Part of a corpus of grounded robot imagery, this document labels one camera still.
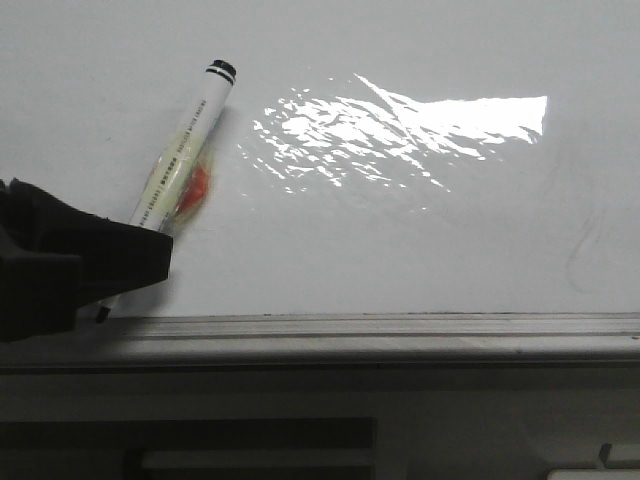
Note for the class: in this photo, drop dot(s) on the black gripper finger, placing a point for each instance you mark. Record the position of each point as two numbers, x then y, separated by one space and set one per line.
56 259

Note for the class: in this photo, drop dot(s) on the white black whiteboard marker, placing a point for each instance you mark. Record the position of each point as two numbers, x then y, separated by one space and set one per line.
173 168

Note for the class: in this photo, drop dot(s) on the red magnet taped to marker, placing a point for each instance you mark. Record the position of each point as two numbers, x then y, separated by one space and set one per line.
195 193

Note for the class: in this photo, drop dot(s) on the white whiteboard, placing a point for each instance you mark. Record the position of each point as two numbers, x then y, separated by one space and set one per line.
373 156

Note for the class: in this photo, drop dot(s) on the white box at bottom right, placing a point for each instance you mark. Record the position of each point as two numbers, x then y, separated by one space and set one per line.
595 474

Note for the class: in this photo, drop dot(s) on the grey aluminium whiteboard frame rail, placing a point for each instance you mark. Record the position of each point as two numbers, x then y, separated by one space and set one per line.
323 340

